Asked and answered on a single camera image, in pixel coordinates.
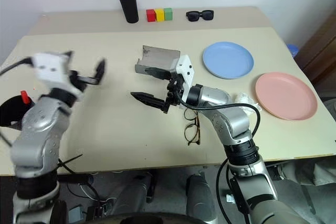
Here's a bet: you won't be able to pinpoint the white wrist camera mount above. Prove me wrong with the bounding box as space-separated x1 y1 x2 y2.
175 54 196 103
33 51 88 97

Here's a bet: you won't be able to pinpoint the grey fabric cover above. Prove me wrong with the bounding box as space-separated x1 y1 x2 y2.
265 154 336 224

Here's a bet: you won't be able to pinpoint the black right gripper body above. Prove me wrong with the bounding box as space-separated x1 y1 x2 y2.
161 72 186 115

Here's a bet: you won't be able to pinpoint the pink plate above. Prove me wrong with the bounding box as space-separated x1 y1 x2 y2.
255 71 319 121

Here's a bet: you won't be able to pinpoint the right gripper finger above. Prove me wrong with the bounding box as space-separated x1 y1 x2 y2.
143 67 173 81
130 91 167 110

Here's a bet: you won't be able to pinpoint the black cable tie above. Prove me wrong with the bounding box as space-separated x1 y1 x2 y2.
56 154 83 174

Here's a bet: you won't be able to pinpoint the grey rounded robot leg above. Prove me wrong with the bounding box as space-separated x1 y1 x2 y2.
111 173 156 213
185 173 218 223

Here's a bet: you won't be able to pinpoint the wide black cup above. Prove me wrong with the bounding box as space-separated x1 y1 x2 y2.
0 95 36 128

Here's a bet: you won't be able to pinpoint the tortoiseshell round eyeglasses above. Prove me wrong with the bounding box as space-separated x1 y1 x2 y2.
183 108 202 146

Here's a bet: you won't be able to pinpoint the brown wooden furniture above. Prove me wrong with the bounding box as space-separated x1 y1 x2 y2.
293 15 336 84

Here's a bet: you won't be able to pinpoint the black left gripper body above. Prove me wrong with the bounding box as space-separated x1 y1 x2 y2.
68 69 88 91

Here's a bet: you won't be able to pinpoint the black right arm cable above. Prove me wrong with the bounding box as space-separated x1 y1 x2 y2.
215 158 254 224

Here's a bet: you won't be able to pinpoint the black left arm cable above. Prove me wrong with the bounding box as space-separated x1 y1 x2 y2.
0 56 35 77

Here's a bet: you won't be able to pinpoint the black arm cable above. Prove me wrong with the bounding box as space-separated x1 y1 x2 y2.
215 158 254 224
0 56 35 77

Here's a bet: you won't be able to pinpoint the yellow cube block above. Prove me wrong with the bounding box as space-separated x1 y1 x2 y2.
154 8 165 22

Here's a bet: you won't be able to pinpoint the black electronics box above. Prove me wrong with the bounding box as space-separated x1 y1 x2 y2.
87 200 112 218

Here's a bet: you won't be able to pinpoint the white crumpled cloth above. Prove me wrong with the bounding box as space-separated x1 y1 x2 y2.
233 92 263 116

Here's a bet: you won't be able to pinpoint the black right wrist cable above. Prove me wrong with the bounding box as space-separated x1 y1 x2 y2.
176 91 262 137

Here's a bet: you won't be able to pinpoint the blue plate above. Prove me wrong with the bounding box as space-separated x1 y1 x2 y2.
202 41 255 80

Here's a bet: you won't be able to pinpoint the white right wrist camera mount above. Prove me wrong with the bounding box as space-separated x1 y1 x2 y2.
175 54 196 103

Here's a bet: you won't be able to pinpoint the black sunglasses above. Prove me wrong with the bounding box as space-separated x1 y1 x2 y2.
185 10 215 23

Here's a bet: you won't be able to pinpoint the blue round container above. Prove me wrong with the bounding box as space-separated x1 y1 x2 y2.
287 44 299 57

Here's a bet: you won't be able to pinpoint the red cube block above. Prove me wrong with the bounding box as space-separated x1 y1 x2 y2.
146 9 157 23

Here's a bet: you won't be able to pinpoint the tall black pen cup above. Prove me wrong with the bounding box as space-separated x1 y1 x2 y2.
116 0 140 24

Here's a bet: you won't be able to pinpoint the grey power adapter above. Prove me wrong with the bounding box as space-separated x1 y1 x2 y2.
68 205 85 223

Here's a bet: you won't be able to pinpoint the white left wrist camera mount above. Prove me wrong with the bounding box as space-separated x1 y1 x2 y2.
33 51 88 97

